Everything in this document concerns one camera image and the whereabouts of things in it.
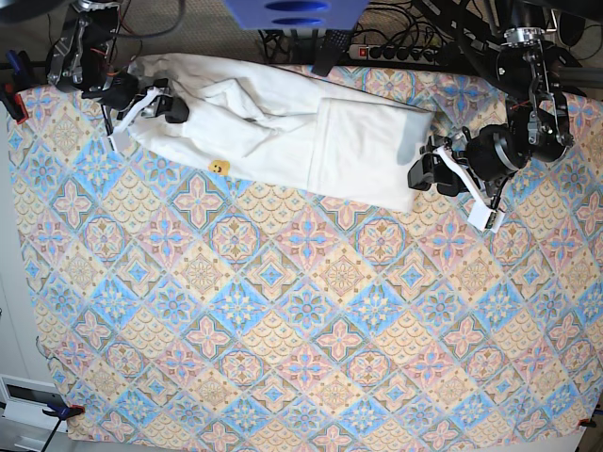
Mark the right table clamp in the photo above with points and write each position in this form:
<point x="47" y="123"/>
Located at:
<point x="588" y="423"/>

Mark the blue plastic box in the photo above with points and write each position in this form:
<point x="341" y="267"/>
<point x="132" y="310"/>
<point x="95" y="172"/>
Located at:
<point x="296" y="14"/>

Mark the white printed T-shirt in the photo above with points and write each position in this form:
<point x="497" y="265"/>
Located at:
<point x="269" y="125"/>

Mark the white cabinet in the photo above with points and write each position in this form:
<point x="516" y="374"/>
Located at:
<point x="25" y="400"/>

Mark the patterned colourful tablecloth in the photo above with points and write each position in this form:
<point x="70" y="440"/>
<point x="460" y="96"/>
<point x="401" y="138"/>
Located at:
<point x="190" y="311"/>

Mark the table clamp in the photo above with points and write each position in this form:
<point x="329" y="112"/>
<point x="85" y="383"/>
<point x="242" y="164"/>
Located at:
<point x="588" y="423"/>
<point x="63" y="412"/>

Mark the left table clamp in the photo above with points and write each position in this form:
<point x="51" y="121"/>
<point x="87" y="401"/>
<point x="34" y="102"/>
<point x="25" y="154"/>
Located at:
<point x="63" y="412"/>

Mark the white power strip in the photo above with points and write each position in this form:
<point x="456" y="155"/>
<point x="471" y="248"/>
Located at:
<point x="391" y="53"/>

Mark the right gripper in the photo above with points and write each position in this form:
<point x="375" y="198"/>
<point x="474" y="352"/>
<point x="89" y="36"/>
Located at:
<point x="153" y="101"/>

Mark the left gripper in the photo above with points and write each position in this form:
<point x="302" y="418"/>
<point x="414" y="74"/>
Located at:
<point x="452" y="165"/>

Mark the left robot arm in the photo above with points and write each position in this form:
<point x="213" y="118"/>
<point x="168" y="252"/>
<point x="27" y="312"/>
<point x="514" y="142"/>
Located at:
<point x="537" y="125"/>

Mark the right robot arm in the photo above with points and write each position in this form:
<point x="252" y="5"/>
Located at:
<point x="82" y="60"/>

